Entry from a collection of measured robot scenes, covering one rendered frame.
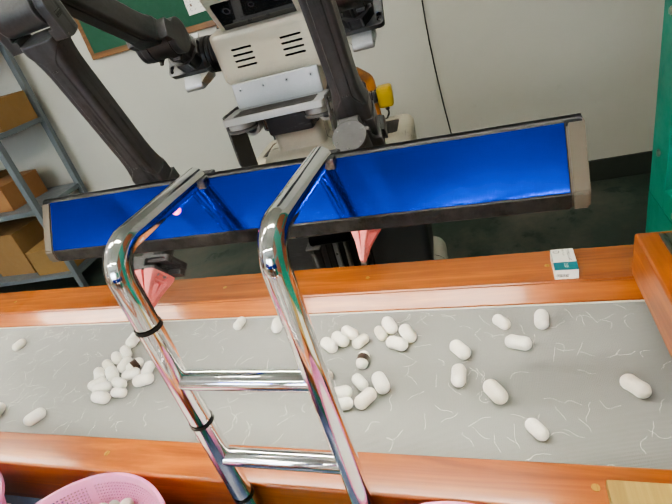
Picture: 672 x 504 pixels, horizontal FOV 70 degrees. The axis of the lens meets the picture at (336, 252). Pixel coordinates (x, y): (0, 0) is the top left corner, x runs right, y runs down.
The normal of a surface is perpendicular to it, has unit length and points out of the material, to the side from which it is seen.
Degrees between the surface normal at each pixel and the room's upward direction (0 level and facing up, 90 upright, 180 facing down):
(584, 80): 90
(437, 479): 0
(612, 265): 0
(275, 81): 90
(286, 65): 98
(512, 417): 0
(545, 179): 58
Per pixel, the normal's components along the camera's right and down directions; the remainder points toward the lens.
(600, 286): -0.34, -0.22
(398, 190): -0.33, 0.00
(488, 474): -0.25, -0.84
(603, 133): -0.16, 0.53
